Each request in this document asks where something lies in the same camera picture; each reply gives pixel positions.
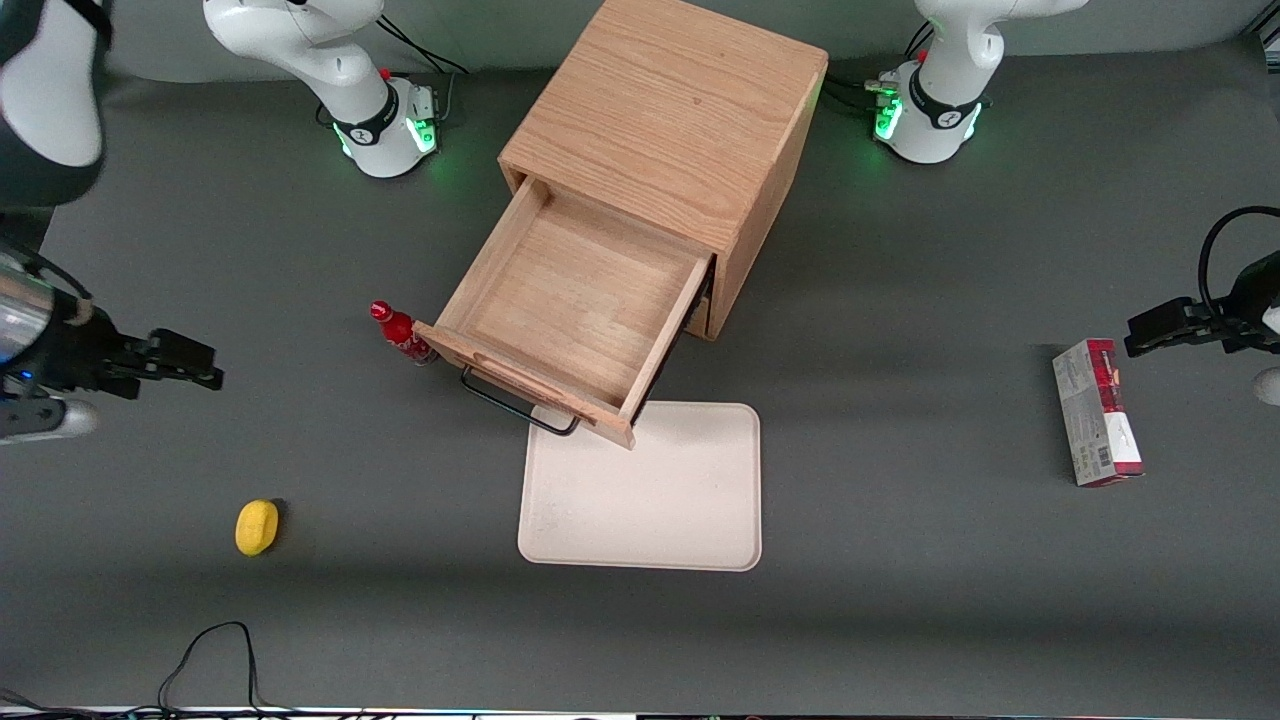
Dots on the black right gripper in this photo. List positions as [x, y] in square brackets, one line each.
[82, 353]

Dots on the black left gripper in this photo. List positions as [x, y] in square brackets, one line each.
[1243, 318]

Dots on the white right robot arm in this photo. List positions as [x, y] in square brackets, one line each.
[340, 70]

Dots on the wooden drawer cabinet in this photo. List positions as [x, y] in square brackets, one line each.
[670, 100]

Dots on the grey and red carton box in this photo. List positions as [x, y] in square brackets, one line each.
[1095, 420]

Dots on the yellow lemon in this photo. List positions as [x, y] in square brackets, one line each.
[256, 527]

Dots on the red cola bottle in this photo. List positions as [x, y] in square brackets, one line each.
[395, 330]

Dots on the beige plastic tray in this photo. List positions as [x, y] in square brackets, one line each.
[660, 500]

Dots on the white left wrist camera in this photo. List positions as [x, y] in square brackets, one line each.
[1270, 386]

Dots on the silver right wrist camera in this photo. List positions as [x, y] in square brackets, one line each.
[40, 420]

